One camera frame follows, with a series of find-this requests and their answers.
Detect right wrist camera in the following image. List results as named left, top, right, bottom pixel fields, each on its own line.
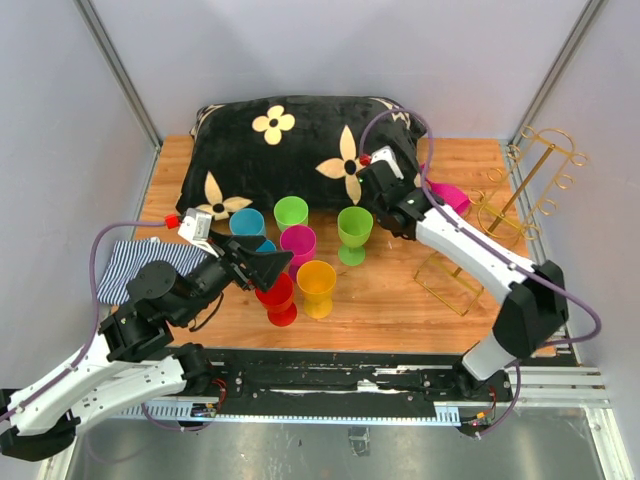
left=371, top=146, right=404, bottom=180

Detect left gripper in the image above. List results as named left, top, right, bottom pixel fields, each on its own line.
left=174, top=228, right=295, bottom=326

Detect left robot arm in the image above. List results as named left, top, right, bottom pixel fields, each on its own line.
left=1, top=232, right=293, bottom=462

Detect gold wire glass rack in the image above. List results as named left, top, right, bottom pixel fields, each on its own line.
left=414, top=126, right=588, bottom=316

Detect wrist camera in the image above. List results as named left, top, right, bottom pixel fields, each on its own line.
left=178, top=208, right=215, bottom=255
left=371, top=146, right=404, bottom=180

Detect black floral plush pillow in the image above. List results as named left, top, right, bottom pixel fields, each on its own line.
left=176, top=95, right=427, bottom=221

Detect red wine glass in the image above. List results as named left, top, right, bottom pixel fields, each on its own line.
left=255, top=273, right=297, bottom=327

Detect green glass yellow base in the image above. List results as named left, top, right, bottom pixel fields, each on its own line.
left=337, top=206, right=374, bottom=267

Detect light green wine glass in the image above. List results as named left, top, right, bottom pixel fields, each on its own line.
left=273, top=196, right=309, bottom=232

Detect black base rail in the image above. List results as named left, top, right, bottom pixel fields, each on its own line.
left=64, top=344, right=611, bottom=426

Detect blue white striped cloth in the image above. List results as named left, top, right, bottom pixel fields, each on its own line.
left=97, top=237, right=206, bottom=305

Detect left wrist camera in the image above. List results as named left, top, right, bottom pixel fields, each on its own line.
left=178, top=208, right=215, bottom=255

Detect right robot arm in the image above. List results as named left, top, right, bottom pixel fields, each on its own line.
left=357, top=161, right=568, bottom=400

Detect teal glass green base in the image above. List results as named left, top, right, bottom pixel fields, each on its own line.
left=256, top=240, right=277, bottom=253

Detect blue wine glass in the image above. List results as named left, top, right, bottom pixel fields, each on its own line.
left=229, top=208, right=266, bottom=236

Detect pink base wine glass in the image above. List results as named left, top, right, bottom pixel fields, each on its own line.
left=417, top=164, right=471, bottom=217

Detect yellow wine glass orange base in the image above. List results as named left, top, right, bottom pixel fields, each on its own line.
left=296, top=260, right=337, bottom=319

